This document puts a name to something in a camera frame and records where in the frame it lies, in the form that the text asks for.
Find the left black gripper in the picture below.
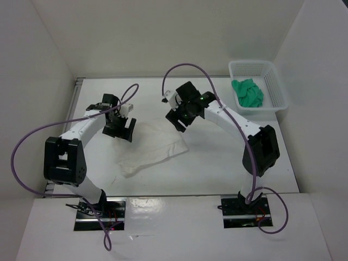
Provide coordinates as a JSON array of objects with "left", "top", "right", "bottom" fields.
[{"left": 102, "top": 113, "right": 135, "bottom": 142}]

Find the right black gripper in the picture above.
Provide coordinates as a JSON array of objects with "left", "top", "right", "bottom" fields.
[{"left": 166, "top": 98, "right": 196, "bottom": 132}]

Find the white tank top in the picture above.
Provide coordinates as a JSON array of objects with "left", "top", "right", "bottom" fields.
[{"left": 114, "top": 118, "right": 189, "bottom": 178}]

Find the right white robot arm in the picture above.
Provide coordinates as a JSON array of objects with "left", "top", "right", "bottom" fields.
[{"left": 162, "top": 82, "right": 280, "bottom": 214}]

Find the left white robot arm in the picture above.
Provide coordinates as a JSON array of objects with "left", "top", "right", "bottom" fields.
[{"left": 43, "top": 94, "right": 136, "bottom": 218}]

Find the green tank top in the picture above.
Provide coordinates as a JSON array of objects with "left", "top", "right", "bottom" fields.
[{"left": 232, "top": 78, "right": 264, "bottom": 108}]

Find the white plastic basket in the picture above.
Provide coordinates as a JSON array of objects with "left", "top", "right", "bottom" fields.
[{"left": 228, "top": 60, "right": 288, "bottom": 115}]

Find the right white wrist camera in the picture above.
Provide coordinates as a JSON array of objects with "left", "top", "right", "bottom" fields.
[{"left": 162, "top": 90, "right": 182, "bottom": 111}]

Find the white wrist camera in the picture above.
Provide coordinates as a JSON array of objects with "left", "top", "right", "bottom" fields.
[
  {"left": 162, "top": 90, "right": 182, "bottom": 111},
  {"left": 119, "top": 103, "right": 134, "bottom": 118}
]

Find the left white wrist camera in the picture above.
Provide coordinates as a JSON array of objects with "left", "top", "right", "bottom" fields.
[{"left": 119, "top": 103, "right": 134, "bottom": 118}]

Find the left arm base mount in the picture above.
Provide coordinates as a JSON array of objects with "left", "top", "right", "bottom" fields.
[{"left": 65, "top": 200, "right": 126, "bottom": 232}]

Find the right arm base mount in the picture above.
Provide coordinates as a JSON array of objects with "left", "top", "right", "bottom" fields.
[{"left": 217, "top": 194, "right": 273, "bottom": 228}]

